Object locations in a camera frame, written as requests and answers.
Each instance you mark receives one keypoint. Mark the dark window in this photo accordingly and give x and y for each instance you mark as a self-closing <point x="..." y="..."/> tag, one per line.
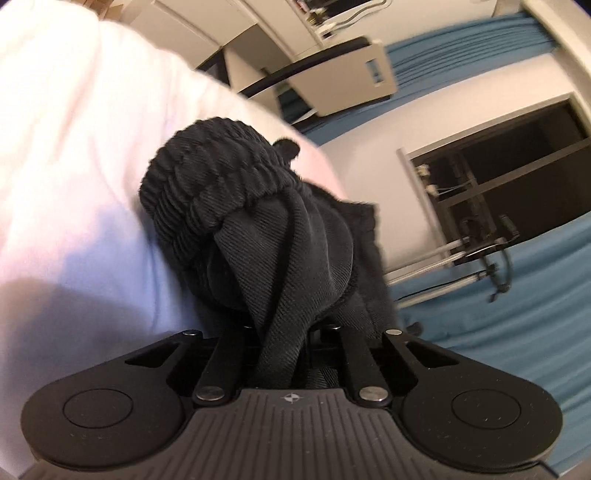
<point x="531" y="175"/>

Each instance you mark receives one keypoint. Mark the black sweatpants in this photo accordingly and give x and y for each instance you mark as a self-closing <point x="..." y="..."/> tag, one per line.
<point x="258" y="240"/>

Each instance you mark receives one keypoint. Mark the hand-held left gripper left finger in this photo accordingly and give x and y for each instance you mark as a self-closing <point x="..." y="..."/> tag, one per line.
<point x="221" y="360"/>

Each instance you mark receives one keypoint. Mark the metal rod stand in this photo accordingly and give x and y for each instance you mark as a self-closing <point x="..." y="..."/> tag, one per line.
<point x="429" y="265"/>

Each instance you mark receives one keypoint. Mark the white duvet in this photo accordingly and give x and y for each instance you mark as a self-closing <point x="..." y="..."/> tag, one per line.
<point x="69" y="138"/>

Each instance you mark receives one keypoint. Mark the white cabinet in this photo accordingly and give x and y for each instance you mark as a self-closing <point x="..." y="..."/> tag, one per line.
<point x="194" y="21"/>

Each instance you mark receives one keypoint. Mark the beige chair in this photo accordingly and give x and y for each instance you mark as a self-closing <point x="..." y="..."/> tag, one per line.
<point x="341" y="78"/>

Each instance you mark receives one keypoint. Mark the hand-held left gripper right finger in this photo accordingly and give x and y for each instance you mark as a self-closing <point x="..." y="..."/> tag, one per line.
<point x="358" y="364"/>

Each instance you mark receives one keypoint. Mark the blue curtain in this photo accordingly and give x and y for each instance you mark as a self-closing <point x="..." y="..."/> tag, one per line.
<point x="452" y="50"/>
<point x="508" y="350"/>

